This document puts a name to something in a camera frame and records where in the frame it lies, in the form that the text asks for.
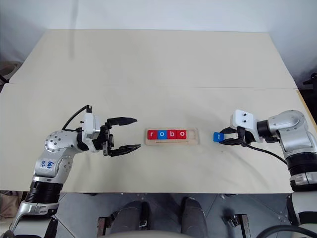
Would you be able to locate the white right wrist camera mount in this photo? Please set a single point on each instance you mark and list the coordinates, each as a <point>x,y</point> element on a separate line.
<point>244,119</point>

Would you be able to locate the brown crumpled bag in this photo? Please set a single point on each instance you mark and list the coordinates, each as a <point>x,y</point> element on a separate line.
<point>10,203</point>

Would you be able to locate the red tile letter b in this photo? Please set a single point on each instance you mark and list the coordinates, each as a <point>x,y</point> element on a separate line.
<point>172,134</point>

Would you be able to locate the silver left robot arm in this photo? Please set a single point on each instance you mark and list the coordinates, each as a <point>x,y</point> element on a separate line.
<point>57,143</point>

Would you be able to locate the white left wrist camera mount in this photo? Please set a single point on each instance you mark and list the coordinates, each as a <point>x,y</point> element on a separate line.
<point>89,124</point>

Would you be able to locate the red tile letter o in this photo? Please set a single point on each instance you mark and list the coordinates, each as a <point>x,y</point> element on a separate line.
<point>181,134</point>

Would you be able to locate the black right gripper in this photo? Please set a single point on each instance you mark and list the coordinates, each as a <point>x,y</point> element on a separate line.
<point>247,139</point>

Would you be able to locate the blue tile letter o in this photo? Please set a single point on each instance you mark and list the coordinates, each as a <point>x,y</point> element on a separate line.
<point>162,134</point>

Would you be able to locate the wooden letter tray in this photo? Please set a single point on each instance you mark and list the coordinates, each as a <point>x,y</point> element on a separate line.
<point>193,139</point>

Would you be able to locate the dark rounded shape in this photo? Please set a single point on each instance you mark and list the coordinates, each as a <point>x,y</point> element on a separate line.
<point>131,218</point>
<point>194,215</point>

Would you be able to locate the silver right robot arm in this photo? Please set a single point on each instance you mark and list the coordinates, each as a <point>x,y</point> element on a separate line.
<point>292,129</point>

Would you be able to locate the red tile letter r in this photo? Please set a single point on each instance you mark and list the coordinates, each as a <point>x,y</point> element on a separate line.
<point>152,134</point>

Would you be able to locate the blue tile letter t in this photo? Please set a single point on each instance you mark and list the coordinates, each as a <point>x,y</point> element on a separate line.
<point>218,137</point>

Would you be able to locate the rusty metal table foot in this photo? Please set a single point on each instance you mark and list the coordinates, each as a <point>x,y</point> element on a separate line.
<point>103,226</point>
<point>239,223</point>

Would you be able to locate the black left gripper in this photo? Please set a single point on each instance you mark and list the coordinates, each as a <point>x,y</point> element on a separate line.
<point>106,138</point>

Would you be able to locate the black stand beside table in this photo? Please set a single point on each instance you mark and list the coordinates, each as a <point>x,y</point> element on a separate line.
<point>311,79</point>

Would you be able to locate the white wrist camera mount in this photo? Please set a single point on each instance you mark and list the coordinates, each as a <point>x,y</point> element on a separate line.
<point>244,119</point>
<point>89,124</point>

